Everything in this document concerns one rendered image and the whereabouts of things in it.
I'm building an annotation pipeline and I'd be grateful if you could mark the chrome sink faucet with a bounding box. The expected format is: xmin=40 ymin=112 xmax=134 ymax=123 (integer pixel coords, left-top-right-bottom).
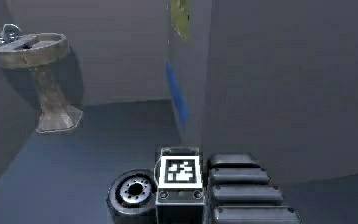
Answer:
xmin=0 ymin=23 xmax=23 ymax=46

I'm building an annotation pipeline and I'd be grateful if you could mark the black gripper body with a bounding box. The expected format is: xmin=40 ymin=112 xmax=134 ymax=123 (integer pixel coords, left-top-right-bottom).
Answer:
xmin=106 ymin=168 xmax=159 ymax=224

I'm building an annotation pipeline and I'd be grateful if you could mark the grey pedestal sink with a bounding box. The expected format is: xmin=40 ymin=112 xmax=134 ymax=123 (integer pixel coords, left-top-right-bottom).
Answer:
xmin=0 ymin=32 xmax=85 ymax=134

